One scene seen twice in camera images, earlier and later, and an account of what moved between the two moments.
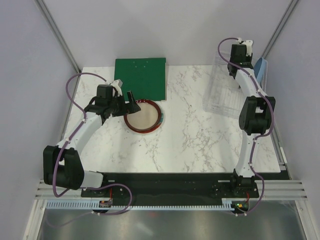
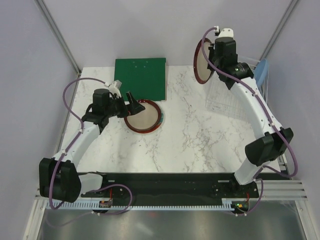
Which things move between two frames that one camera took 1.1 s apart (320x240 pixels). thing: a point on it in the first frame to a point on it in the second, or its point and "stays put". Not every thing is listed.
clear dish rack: x=221 y=94 stays put
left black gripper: x=131 y=108 stays put
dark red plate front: x=148 y=120 stays put
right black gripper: x=249 y=58 to x=212 y=52
